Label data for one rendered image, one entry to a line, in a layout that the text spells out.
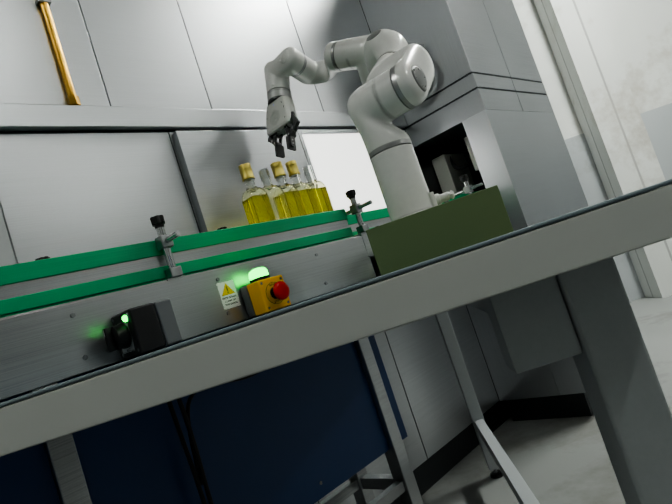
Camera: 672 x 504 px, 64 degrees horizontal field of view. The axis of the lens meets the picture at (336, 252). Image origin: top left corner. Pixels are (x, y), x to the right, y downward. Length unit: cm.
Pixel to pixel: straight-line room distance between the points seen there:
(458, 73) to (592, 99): 219
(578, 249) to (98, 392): 33
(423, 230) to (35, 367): 69
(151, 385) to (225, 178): 127
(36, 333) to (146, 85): 88
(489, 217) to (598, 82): 347
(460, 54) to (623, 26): 277
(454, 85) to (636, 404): 197
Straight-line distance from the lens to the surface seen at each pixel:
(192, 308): 113
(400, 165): 112
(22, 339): 101
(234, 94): 184
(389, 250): 100
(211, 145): 165
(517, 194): 220
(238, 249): 125
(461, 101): 230
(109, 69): 165
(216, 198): 158
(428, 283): 35
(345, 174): 198
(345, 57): 158
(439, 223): 101
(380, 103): 115
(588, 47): 451
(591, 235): 38
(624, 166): 435
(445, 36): 236
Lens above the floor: 75
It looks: 4 degrees up
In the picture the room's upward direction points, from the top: 18 degrees counter-clockwise
